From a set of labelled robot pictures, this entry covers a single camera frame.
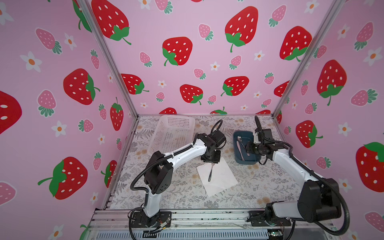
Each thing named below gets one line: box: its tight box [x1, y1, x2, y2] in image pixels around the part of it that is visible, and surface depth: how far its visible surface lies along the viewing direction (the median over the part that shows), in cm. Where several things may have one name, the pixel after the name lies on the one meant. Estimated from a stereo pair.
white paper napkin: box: [196, 157, 239, 197], surface depth 90 cm
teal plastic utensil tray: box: [233, 131, 261, 165], surface depth 100 cm
